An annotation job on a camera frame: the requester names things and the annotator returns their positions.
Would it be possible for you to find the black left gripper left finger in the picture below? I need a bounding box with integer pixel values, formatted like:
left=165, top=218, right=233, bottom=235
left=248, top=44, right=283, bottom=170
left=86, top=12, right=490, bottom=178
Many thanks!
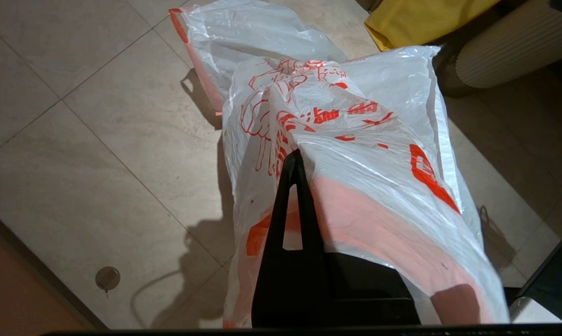
left=252, top=148, right=329, bottom=327

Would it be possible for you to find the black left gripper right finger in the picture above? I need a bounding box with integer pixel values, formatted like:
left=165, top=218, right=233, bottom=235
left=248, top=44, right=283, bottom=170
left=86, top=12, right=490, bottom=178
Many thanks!
left=327, top=252, right=421, bottom=326

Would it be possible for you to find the yellow nonwoven bag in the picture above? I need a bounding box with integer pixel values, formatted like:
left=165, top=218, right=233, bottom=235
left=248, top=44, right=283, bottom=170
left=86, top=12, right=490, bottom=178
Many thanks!
left=364, top=0, right=501, bottom=52

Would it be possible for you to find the small metal floor doorstop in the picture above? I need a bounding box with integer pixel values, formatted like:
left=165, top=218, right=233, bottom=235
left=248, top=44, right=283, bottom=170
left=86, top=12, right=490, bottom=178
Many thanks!
left=95, top=266, right=121, bottom=297

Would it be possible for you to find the grey ribbed cushion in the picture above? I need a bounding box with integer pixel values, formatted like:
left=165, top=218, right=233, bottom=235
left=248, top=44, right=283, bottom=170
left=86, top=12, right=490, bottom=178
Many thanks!
left=455, top=0, right=562, bottom=89

